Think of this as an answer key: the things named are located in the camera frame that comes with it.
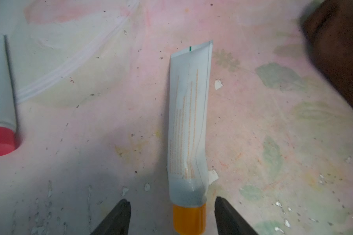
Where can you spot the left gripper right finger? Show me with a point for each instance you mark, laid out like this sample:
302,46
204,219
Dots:
229,221

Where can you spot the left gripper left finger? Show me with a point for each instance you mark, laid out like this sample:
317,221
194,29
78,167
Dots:
117,221

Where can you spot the white orange-cap toothpaste tube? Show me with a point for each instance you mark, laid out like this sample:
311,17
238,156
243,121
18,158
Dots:
188,176

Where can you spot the white pink-cap toothpaste tube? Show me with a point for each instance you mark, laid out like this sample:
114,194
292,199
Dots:
8,122

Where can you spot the brown cloth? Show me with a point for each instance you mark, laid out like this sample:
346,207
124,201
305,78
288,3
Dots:
329,32

